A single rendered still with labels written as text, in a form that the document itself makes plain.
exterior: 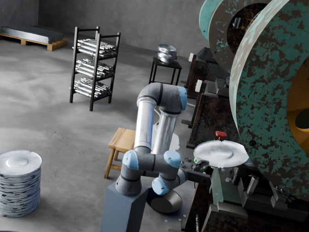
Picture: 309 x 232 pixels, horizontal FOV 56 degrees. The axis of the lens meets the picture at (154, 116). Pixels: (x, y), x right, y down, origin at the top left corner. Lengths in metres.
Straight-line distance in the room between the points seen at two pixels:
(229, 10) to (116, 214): 1.90
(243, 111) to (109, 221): 1.13
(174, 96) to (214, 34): 1.40
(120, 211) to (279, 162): 0.96
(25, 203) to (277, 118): 1.65
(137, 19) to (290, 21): 7.28
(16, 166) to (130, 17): 6.57
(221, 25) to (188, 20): 5.30
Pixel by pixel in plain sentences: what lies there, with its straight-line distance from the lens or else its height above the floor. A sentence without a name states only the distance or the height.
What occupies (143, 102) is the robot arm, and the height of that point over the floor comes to 1.02.
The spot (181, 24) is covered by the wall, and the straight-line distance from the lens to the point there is 8.01.
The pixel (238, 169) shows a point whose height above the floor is 0.74.
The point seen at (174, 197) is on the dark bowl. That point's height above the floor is 0.04.
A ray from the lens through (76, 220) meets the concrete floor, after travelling 2.15.
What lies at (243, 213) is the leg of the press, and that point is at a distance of 1.49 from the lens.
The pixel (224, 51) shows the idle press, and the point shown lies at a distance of 2.76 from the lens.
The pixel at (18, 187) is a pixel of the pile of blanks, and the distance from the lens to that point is 2.03.
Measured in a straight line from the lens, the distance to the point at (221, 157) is 1.54.
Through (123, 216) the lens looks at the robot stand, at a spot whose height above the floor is 0.33.
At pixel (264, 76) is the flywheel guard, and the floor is 1.33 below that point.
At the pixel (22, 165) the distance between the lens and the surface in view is 2.06.
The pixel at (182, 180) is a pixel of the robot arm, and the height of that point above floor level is 0.77.
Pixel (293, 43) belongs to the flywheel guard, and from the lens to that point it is 0.97.
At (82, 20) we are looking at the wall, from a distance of 8.52.
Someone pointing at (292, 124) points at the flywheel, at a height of 1.17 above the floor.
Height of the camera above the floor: 1.51
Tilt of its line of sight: 23 degrees down
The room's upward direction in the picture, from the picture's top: 12 degrees clockwise
